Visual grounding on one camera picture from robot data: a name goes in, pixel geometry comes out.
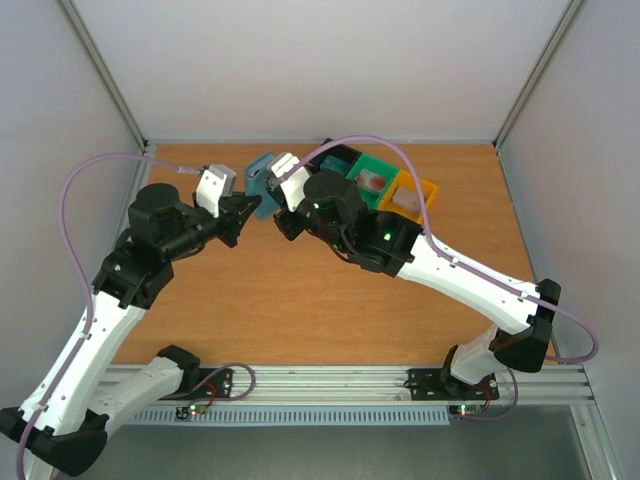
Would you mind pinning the aluminium front rail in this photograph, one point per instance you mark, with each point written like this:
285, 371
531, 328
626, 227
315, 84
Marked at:
391, 385

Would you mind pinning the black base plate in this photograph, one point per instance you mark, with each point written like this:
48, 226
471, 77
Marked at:
426, 384
211, 382

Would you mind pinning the black plastic bin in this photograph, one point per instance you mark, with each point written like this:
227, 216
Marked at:
341, 151

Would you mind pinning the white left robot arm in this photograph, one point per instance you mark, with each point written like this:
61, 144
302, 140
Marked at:
65, 424

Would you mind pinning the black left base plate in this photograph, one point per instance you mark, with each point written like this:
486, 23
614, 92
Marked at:
211, 382

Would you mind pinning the yellow plastic bin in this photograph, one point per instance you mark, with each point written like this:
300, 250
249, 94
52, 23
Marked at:
405, 179

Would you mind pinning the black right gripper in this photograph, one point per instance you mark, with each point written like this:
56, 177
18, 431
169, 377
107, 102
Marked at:
288, 223

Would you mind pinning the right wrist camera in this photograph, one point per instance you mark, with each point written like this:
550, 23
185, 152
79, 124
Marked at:
287, 174

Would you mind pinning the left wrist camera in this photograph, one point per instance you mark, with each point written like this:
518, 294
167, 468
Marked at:
216, 181

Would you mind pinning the grey slotted cable duct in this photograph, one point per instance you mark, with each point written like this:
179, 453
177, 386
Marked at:
229, 416

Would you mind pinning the red patterned card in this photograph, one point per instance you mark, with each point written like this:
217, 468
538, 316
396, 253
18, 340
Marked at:
371, 181

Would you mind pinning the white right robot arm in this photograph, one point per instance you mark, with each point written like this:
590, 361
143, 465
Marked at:
329, 207

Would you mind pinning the teal card holder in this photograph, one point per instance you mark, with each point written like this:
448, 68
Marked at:
256, 183

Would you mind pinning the green plastic bin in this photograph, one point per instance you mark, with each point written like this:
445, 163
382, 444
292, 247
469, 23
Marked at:
372, 163

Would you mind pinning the white VIP card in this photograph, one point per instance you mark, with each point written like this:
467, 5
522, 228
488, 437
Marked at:
406, 199

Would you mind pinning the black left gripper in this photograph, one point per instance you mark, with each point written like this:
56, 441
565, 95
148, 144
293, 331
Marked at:
231, 207

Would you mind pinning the teal card in bin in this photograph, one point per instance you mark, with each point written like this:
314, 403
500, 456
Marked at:
335, 164

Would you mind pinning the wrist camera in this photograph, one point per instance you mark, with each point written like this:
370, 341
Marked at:
216, 181
287, 174

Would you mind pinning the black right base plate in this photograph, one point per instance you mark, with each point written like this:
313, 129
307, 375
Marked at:
426, 384

